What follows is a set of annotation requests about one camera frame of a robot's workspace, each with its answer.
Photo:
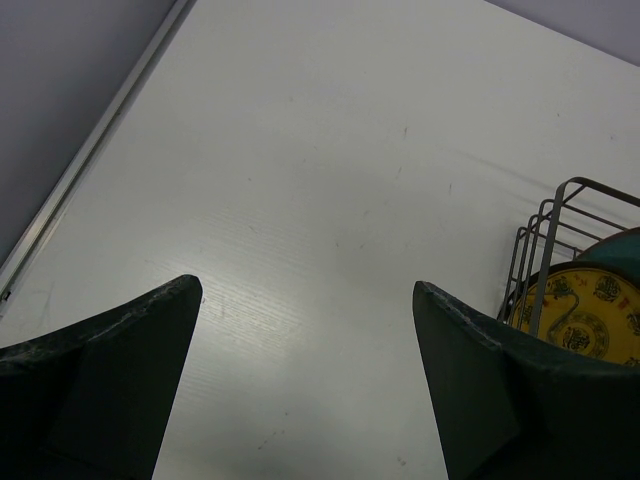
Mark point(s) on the grey plate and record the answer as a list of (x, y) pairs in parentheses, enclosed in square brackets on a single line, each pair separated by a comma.
[(617, 254)]

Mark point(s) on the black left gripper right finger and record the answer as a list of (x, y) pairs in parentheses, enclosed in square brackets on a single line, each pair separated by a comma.
[(510, 406)]

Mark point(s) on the yellow patterned plate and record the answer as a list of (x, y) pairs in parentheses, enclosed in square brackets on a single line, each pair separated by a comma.
[(591, 309)]

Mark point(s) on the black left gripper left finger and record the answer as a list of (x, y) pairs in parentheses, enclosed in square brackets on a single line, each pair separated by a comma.
[(92, 400)]

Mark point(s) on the grey wire dish rack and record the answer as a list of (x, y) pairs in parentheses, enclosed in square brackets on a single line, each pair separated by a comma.
[(581, 213)]

